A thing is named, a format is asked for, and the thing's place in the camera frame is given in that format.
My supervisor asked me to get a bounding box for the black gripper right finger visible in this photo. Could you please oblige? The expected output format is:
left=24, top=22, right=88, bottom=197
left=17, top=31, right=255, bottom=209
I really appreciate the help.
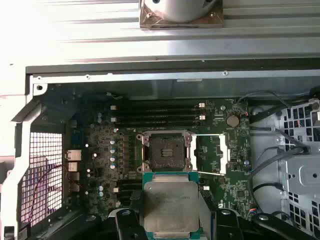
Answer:
left=211, top=209, right=312, bottom=240

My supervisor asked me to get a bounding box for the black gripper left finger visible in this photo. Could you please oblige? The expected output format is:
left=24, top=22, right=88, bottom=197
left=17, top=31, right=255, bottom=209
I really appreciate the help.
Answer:
left=47, top=210, right=150, bottom=240

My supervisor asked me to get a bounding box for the silver CPU green edge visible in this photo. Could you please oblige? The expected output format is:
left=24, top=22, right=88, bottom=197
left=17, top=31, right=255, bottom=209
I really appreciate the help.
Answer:
left=139, top=171, right=201, bottom=240

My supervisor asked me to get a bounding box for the black RAM slot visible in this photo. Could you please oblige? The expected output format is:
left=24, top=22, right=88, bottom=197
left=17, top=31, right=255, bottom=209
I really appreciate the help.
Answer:
left=109, top=101, right=207, bottom=109
left=113, top=186, right=211, bottom=199
left=109, top=107, right=207, bottom=115
left=109, top=113, right=207, bottom=120
left=113, top=177, right=211, bottom=188
left=109, top=118, right=207, bottom=126

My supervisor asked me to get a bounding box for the CPU socket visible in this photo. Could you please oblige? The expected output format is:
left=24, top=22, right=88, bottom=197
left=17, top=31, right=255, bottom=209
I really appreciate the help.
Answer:
left=136, top=129, right=195, bottom=173

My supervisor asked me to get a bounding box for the green motherboard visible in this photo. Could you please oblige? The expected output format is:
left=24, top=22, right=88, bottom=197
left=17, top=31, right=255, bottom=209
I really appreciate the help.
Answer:
left=64, top=97, right=252, bottom=223

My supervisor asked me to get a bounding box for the silver rear port block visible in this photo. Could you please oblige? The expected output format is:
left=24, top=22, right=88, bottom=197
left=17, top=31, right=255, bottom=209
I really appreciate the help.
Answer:
left=64, top=149, right=83, bottom=193

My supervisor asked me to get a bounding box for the silver disk bay cage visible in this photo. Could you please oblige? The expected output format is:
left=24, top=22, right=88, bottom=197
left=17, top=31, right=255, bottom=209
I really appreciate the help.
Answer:
left=249, top=98, right=320, bottom=240

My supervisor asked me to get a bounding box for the silver coin battery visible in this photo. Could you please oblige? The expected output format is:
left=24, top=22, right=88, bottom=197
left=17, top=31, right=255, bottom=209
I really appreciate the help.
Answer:
left=226, top=114, right=240, bottom=128

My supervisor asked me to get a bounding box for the black silver PC case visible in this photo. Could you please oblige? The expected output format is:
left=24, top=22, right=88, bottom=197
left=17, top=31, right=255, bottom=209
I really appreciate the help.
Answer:
left=0, top=58, right=320, bottom=240

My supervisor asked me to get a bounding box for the black looped cable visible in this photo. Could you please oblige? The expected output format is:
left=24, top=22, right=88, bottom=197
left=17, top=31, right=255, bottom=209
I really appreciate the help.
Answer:
left=252, top=183, right=285, bottom=201

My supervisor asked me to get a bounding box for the grey cable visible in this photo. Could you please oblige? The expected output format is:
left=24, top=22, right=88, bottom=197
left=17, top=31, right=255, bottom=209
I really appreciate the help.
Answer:
left=249, top=126, right=310, bottom=153
left=251, top=146, right=310, bottom=198

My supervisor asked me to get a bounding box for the thin red fan wire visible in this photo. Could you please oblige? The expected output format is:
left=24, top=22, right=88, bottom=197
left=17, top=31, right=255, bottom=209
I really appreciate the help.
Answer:
left=26, top=164, right=66, bottom=224

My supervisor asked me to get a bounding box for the thin black wire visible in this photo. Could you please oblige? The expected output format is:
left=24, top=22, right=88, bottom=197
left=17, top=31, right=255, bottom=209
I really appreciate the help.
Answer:
left=236, top=90, right=292, bottom=109

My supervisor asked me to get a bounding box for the square brown base plate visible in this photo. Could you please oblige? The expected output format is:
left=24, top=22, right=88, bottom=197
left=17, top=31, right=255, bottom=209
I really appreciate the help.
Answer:
left=139, top=0, right=225, bottom=29

